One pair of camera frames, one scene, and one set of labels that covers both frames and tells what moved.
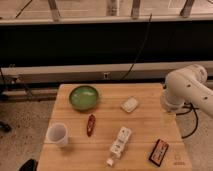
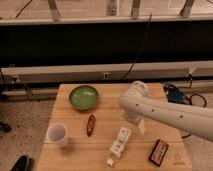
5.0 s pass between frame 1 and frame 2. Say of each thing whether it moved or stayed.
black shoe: moved
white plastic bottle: stayed
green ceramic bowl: stayed
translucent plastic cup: stayed
